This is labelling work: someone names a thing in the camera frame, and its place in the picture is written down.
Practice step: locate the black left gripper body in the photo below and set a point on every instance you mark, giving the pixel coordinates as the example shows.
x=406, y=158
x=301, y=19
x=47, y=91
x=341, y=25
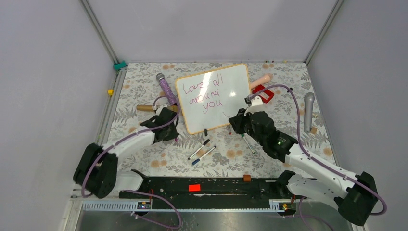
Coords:
x=172, y=133

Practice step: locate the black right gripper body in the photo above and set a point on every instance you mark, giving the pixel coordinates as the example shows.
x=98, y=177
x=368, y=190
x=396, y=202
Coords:
x=244, y=125

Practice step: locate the yellow framed whiteboard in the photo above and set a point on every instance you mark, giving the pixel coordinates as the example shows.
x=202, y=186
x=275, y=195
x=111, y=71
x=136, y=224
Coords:
x=209, y=99

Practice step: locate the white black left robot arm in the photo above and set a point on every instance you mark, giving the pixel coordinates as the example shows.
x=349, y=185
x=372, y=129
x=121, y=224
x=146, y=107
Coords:
x=97, y=172

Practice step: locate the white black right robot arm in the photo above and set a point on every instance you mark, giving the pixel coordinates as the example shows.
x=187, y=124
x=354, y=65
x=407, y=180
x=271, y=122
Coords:
x=352, y=195

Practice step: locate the blue cap whiteboard marker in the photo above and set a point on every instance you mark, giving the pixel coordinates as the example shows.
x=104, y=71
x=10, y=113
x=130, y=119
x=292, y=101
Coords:
x=204, y=155

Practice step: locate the black cap whiteboard marker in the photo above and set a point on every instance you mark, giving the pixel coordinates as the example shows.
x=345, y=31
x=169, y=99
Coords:
x=201, y=147

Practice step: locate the green cap marker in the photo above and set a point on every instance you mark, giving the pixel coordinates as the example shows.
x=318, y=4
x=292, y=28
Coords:
x=253, y=151

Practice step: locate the red plastic tray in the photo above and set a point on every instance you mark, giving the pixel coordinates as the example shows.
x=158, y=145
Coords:
x=266, y=95

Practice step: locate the floral table mat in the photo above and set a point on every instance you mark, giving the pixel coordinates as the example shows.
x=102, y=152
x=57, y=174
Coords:
x=232, y=157

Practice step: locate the orange brown cylinder block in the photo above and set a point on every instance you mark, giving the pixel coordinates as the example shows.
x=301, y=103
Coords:
x=247, y=178

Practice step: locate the small wooden cube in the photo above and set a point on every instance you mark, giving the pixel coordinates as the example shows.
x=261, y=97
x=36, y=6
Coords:
x=314, y=130

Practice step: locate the purple glitter microphone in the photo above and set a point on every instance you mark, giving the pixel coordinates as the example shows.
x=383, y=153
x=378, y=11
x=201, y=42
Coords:
x=166, y=88

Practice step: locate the silver microphone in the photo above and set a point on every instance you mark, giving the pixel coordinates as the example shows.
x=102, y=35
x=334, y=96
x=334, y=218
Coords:
x=309, y=99

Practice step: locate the red label sticker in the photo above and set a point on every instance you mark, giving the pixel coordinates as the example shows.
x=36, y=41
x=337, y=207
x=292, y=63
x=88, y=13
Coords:
x=194, y=187

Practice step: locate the yellow small cube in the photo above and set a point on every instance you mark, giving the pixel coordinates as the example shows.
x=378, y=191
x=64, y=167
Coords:
x=110, y=92

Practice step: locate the teal corner clamp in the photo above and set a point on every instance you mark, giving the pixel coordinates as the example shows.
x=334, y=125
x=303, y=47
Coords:
x=120, y=66

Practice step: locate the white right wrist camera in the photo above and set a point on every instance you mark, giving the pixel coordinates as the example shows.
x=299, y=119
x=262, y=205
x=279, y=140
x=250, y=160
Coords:
x=256, y=105

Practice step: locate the wooden rolling pin handle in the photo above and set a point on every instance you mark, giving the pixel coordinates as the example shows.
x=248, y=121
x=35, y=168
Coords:
x=148, y=108

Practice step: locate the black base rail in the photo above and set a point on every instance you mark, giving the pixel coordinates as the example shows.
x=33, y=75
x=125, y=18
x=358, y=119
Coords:
x=233, y=192

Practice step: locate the white cable duct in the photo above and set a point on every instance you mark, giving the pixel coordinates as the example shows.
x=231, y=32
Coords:
x=146, y=206

